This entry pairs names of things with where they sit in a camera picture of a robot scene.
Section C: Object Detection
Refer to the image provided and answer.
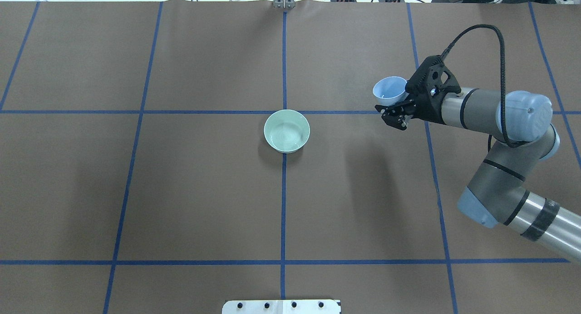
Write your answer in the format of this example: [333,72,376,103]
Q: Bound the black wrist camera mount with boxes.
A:
[405,55,462,97]

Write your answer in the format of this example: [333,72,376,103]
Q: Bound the black camera cable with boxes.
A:
[440,25,529,153]

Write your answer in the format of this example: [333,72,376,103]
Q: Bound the light blue plastic cup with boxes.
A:
[372,76,408,107]

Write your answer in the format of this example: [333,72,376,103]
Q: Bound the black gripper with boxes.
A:
[375,92,447,131]

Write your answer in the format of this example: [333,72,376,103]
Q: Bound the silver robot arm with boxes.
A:
[436,88,580,263]

